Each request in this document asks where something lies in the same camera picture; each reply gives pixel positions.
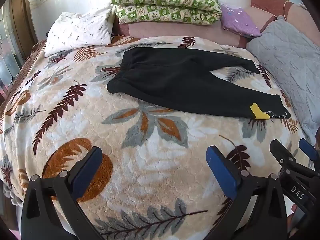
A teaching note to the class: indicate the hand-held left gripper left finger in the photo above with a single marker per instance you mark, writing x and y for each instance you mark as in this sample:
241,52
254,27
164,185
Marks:
87,165

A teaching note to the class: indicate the leaf print fleece blanket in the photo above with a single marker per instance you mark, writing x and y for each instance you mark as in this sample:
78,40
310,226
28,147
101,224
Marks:
150,167

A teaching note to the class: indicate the purple floral pillow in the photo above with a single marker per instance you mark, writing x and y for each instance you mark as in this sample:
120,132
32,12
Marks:
237,20

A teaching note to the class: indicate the grey quilted blanket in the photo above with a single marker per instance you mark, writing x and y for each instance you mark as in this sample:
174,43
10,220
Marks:
287,55

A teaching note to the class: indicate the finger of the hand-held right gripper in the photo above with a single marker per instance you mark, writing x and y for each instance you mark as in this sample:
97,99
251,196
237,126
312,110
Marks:
282,152
308,150

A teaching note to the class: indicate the wooden framed window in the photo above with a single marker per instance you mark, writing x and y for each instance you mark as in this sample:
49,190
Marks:
17,30

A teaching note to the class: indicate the white twig print pillow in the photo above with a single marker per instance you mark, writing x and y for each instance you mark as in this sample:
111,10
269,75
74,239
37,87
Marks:
77,32

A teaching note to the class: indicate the black pants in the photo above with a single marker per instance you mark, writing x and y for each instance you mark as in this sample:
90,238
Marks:
175,85

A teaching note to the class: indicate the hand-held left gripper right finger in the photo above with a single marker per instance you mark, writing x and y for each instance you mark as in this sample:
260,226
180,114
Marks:
221,170

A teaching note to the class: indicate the brown quilted bedspread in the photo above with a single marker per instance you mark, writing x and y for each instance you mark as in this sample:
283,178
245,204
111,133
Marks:
22,67

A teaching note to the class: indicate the pink bed sheet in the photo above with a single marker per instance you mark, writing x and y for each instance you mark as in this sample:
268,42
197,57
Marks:
175,30

